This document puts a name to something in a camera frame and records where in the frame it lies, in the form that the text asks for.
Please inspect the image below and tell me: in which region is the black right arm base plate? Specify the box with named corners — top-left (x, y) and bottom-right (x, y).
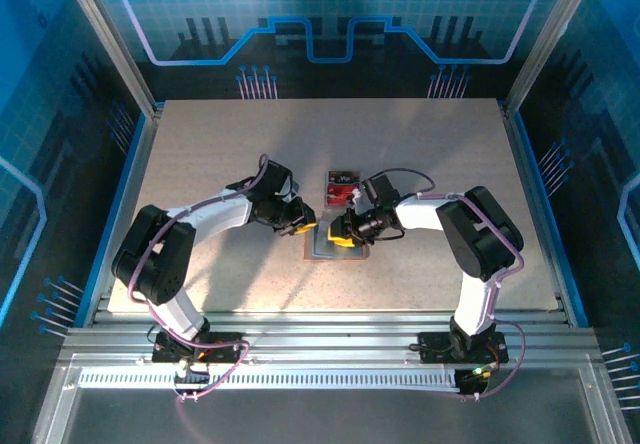
top-left (417, 331), bottom-right (510, 365)

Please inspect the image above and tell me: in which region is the aluminium left side rail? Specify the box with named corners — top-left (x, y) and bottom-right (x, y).
top-left (74, 108), bottom-right (164, 326)

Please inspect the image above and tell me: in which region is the brown leather card holder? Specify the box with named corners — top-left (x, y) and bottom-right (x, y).
top-left (302, 227), bottom-right (372, 264)

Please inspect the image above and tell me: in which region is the white slotted cable duct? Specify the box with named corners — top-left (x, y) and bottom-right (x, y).
top-left (77, 368), bottom-right (462, 391)

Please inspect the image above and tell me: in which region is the black electronics board with LED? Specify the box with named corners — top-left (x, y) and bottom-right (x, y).
top-left (457, 363), bottom-right (495, 398)

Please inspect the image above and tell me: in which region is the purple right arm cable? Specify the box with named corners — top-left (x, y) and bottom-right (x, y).
top-left (379, 167), bottom-right (526, 401)

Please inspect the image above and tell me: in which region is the aluminium frame post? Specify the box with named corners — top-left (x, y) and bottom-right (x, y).
top-left (503, 0), bottom-right (604, 111)
top-left (54, 0), bottom-right (162, 118)

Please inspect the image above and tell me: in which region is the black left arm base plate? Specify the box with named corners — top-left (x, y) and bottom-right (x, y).
top-left (151, 331), bottom-right (246, 365)

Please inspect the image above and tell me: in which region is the aluminium right frame post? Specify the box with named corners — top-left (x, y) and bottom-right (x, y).
top-left (503, 0), bottom-right (604, 111)

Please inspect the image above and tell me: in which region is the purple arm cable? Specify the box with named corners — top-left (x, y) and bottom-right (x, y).
top-left (379, 167), bottom-right (526, 401)
top-left (128, 153), bottom-right (250, 403)

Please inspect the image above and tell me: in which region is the black card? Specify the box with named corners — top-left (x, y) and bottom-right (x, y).
top-left (327, 169), bottom-right (364, 188)

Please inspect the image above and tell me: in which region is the aluminium left frame post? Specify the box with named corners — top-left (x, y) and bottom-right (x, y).
top-left (54, 0), bottom-right (162, 118)

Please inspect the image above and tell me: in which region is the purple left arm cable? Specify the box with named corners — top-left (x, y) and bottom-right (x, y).
top-left (128, 153), bottom-right (250, 403)

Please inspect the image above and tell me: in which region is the aluminium right side rail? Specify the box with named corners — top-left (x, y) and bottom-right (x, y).
top-left (499, 103), bottom-right (590, 326)

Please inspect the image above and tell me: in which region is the red card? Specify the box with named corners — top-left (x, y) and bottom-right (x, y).
top-left (323, 184), bottom-right (360, 209)

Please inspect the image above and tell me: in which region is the grey card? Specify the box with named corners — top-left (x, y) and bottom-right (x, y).
top-left (309, 227), bottom-right (342, 260)

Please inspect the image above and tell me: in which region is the aluminium front frame rail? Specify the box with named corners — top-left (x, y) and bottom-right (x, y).
top-left (59, 310), bottom-right (601, 365)

